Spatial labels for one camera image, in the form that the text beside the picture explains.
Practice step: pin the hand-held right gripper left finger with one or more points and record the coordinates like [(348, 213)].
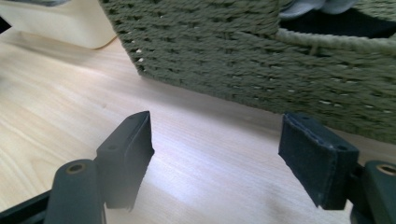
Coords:
[(127, 155)]

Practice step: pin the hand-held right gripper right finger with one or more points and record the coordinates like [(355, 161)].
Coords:
[(317, 161)]

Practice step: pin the green woven basket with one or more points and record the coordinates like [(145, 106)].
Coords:
[(233, 56)]

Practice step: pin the cream divided organizer box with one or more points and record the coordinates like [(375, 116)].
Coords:
[(62, 25)]

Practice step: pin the grey sock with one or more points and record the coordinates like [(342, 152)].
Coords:
[(311, 7)]

